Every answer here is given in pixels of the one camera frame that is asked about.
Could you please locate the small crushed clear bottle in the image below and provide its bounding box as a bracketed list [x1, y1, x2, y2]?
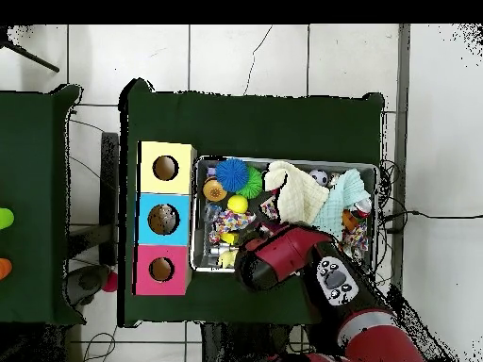
[204, 203, 223, 224]

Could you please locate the cream waffle cloth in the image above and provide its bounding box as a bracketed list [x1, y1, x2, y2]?
[263, 160, 331, 226]

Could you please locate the crushed clear plastic bottle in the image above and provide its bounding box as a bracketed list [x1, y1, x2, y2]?
[149, 205, 179, 234]

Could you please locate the wooden box with three holes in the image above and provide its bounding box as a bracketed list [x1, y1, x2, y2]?
[131, 140, 198, 297]

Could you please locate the clear mesh bin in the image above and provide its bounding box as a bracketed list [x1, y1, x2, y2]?
[190, 155, 380, 279]

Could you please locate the yellow ball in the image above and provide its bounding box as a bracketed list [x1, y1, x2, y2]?
[226, 194, 249, 215]

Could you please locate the small green spiky ball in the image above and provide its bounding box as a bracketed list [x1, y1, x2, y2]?
[235, 165, 264, 200]

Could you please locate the blue spiky ball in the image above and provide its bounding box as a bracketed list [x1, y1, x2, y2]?
[215, 156, 250, 193]

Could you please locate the toy burger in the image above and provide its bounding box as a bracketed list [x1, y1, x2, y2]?
[202, 177, 228, 203]

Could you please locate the yellow toy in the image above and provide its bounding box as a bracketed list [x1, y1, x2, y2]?
[217, 250, 239, 270]

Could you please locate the dark green table cloth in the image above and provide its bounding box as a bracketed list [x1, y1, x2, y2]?
[117, 78, 386, 328]

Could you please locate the soccer ball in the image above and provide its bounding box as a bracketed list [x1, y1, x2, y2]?
[308, 169, 329, 188]

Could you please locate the mint waffle cloth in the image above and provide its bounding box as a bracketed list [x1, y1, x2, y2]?
[311, 168, 373, 242]

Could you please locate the small red ball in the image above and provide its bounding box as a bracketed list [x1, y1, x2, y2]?
[100, 271, 119, 293]

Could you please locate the green cloth side table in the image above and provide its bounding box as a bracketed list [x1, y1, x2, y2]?
[0, 84, 86, 327]

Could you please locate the black tripod leg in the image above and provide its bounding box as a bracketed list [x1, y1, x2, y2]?
[0, 25, 60, 74]

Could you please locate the small colourful rope toy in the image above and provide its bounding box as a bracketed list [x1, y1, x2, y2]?
[207, 195, 281, 245]

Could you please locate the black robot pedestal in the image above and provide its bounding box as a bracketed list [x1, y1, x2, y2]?
[201, 321, 307, 362]

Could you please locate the black power cable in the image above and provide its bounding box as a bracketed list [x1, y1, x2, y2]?
[382, 209, 483, 233]

